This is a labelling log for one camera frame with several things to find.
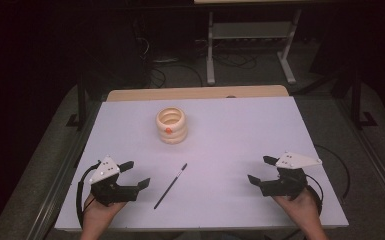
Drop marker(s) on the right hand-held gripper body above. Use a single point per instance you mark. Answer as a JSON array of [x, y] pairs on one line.
[[285, 183]]

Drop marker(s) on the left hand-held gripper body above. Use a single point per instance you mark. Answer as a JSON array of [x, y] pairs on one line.
[[113, 191]]

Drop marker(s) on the black pen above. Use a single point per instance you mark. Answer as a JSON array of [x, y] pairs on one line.
[[170, 186]]

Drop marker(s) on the beige ringed pen holder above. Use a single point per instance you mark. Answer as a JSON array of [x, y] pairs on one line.
[[171, 131]]

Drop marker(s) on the person's left hand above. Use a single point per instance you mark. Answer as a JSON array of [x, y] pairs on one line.
[[102, 213]]

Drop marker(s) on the person's right hand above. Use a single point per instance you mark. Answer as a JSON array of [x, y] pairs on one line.
[[298, 208]]

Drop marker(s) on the white table board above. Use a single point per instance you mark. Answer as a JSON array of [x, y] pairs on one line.
[[213, 150]]

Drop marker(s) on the black floor stand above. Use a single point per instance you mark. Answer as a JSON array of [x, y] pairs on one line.
[[81, 106], [358, 103]]

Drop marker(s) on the wooden table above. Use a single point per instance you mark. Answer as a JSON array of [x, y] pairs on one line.
[[196, 92]]

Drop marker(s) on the metal floor rail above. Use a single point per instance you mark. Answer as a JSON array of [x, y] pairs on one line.
[[60, 180], [373, 160]]

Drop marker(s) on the white metal frame desk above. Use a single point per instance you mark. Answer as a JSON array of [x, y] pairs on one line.
[[253, 31]]

